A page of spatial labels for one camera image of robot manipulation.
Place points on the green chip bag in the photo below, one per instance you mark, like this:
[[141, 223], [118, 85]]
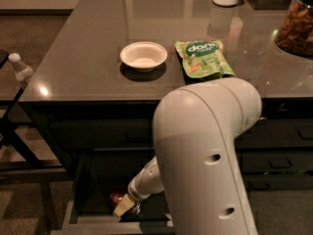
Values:
[[203, 60]]

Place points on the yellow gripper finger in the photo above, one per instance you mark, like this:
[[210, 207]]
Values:
[[123, 204]]

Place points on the dark cabinet counter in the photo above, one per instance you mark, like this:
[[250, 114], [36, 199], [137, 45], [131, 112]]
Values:
[[82, 77]]

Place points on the glass jar of nuts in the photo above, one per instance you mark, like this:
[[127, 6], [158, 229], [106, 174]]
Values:
[[296, 33]]

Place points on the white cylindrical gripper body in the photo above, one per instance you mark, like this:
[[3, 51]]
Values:
[[137, 188]]

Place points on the open middle drawer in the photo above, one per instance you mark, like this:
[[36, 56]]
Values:
[[89, 212]]

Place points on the white paper bowl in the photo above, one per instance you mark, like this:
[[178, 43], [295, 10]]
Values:
[[143, 56]]

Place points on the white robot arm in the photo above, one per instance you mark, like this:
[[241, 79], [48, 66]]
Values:
[[196, 167]]

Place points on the closed top drawer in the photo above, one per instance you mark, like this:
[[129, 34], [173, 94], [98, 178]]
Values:
[[102, 133]]

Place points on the clear plastic water bottle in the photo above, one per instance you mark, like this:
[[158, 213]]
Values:
[[23, 72]]

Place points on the right top open drawer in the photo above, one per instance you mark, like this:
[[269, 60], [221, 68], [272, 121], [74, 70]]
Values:
[[284, 123]]

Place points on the black folding table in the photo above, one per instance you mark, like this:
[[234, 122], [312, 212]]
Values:
[[9, 136]]

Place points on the right bottom drawer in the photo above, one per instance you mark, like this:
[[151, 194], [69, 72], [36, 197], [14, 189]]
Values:
[[279, 182]]

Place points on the right middle drawer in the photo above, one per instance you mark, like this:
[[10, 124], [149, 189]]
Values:
[[285, 161]]

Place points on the red coke can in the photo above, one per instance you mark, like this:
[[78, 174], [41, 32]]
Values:
[[134, 211]]

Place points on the open drawer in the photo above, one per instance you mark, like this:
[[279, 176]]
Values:
[[89, 212], [284, 123]]

